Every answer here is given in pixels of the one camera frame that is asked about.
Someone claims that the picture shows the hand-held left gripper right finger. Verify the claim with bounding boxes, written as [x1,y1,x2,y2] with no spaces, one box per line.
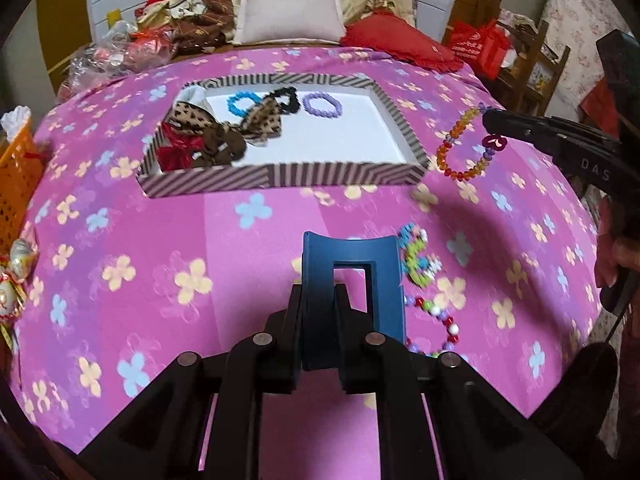
[335,284,586,480]

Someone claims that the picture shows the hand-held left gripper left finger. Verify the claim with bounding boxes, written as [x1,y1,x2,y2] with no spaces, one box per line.
[75,284,307,480]

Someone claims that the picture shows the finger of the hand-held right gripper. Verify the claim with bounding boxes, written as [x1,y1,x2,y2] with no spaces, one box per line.
[482,107,622,162]

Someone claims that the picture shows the blue hair claw clip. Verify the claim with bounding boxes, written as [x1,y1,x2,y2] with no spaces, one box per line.
[301,231,407,372]

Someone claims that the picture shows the orange bead bracelet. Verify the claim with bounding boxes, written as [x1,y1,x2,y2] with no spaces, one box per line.
[436,105,507,182]

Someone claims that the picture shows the striped cardboard tray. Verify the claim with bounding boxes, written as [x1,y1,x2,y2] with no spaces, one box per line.
[137,72,430,198]

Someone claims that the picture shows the dark brown scrunchie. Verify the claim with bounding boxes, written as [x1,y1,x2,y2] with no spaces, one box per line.
[192,122,247,167]

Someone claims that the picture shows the leopard print hair bow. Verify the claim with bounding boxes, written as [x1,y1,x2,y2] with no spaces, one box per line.
[167,97,284,149]

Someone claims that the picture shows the red scrunchie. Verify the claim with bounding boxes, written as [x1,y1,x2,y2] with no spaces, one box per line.
[159,130,202,172]

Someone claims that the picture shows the purple bead bracelet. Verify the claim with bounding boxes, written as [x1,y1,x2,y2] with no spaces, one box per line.
[302,91,345,119]

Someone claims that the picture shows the black scrunchie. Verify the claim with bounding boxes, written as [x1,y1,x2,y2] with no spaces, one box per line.
[270,86,303,117]

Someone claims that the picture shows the person's right hand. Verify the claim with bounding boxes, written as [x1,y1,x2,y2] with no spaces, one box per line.
[595,195,640,306]

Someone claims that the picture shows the wooden chair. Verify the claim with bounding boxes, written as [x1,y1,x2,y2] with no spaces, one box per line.
[495,7,572,117]

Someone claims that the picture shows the red shopping bag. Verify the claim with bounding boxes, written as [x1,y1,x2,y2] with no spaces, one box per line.
[447,20,512,82]

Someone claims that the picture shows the floral curtain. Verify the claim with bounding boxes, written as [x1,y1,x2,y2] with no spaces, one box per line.
[542,0,640,111]

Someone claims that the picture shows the pink floral blanket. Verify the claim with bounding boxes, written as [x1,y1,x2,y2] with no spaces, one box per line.
[10,42,609,467]

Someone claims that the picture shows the red cushion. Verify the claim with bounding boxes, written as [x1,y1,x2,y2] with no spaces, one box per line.
[340,10,467,74]

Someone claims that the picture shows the white pillow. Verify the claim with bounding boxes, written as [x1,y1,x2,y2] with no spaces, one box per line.
[232,0,347,46]

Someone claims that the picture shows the gold foil ornaments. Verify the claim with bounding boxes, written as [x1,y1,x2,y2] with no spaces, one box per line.
[0,237,42,322]

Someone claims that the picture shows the orange plastic basket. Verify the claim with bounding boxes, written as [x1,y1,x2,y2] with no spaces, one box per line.
[0,125,47,257]

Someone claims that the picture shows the brown patterned quilt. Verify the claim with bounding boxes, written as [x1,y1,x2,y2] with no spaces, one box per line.
[169,0,239,57]

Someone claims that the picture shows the clear plastic bags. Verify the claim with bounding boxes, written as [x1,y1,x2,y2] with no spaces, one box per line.
[57,22,177,107]

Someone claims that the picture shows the white tissue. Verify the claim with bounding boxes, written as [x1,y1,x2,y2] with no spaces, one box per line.
[0,105,34,137]

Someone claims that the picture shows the red santa plush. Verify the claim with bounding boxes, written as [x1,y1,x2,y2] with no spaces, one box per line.
[135,0,174,24]

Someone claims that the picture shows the brown wooden door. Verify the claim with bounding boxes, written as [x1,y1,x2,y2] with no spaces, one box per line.
[37,0,97,97]

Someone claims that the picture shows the multicoloured bead necklace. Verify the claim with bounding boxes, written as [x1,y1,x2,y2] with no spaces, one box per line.
[402,295,462,359]

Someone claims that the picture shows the colourful block bracelet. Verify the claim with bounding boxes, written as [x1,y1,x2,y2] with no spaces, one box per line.
[397,222,444,289]

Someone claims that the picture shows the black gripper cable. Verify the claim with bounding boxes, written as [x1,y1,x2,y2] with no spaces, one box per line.
[602,305,632,349]

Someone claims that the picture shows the blue bead bracelet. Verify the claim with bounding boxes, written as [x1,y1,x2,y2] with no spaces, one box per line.
[226,91,264,119]

